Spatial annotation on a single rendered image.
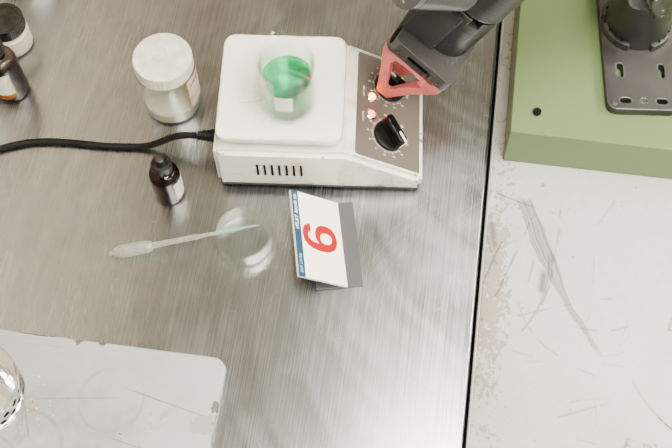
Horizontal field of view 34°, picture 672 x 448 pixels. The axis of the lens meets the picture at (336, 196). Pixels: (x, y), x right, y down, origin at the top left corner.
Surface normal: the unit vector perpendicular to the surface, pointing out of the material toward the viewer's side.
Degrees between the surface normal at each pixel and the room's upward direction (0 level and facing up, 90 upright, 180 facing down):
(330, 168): 90
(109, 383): 0
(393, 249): 0
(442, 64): 29
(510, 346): 0
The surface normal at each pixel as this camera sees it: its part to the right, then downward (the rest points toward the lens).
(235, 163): -0.04, 0.88
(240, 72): -0.01, -0.47
